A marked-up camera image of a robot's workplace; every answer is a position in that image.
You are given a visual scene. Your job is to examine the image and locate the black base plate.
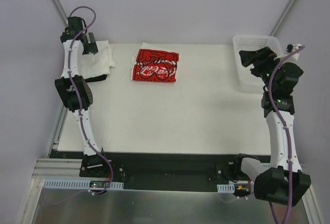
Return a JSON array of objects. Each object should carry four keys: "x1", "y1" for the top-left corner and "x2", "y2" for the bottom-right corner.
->
[{"x1": 78, "y1": 151, "x2": 258, "y2": 191}]

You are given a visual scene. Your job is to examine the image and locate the white slotted cable duct left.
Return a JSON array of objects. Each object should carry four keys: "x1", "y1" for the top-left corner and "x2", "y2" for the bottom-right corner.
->
[{"x1": 43, "y1": 179, "x2": 108, "y2": 191}]

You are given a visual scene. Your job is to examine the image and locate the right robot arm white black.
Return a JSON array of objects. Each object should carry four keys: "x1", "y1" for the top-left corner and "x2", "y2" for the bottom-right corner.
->
[{"x1": 230, "y1": 45, "x2": 311, "y2": 206}]

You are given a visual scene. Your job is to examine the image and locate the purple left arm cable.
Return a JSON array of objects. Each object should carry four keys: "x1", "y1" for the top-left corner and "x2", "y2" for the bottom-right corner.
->
[{"x1": 67, "y1": 6, "x2": 114, "y2": 183}]

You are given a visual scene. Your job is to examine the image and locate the black t shirt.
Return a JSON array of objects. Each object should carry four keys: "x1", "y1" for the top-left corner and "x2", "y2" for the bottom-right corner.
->
[{"x1": 85, "y1": 74, "x2": 108, "y2": 83}]

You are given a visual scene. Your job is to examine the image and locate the aluminium front rail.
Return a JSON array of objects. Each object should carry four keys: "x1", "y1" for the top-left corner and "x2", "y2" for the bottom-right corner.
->
[{"x1": 32, "y1": 158, "x2": 86, "y2": 181}]

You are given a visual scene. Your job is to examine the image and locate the aluminium frame post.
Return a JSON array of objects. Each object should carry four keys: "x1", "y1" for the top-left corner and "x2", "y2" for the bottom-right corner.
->
[
  {"x1": 50, "y1": 0, "x2": 67, "y2": 35},
  {"x1": 269, "y1": 0, "x2": 299, "y2": 37}
]

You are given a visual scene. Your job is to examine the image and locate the aluminium frame post left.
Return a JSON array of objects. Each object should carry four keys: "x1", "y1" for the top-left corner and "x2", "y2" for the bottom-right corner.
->
[{"x1": 50, "y1": 0, "x2": 67, "y2": 35}]

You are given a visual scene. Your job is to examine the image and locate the white slotted cable duct right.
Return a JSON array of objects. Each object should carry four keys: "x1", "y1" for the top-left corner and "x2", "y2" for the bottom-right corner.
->
[{"x1": 217, "y1": 183, "x2": 252, "y2": 194}]

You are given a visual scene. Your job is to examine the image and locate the white plastic basket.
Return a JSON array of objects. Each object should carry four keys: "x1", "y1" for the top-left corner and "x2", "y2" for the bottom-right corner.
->
[{"x1": 233, "y1": 35, "x2": 283, "y2": 94}]

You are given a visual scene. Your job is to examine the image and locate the white t shirt red print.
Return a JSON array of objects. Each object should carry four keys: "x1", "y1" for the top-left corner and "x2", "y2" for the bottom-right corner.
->
[{"x1": 131, "y1": 42, "x2": 179, "y2": 83}]

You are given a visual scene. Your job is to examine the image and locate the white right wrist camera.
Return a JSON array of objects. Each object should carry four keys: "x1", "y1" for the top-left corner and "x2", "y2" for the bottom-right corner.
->
[{"x1": 274, "y1": 44, "x2": 305, "y2": 64}]

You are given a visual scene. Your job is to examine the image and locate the white slotted cable duct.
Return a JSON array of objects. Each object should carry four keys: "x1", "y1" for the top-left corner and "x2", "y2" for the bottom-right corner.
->
[
  {"x1": 43, "y1": 179, "x2": 108, "y2": 191},
  {"x1": 217, "y1": 183, "x2": 252, "y2": 194}
]

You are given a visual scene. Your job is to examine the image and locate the aluminium frame post right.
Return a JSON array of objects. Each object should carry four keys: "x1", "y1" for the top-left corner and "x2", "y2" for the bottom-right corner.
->
[{"x1": 269, "y1": 0, "x2": 299, "y2": 37}]

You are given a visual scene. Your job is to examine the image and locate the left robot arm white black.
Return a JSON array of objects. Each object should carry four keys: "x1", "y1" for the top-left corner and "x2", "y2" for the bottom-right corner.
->
[{"x1": 55, "y1": 16, "x2": 109, "y2": 177}]

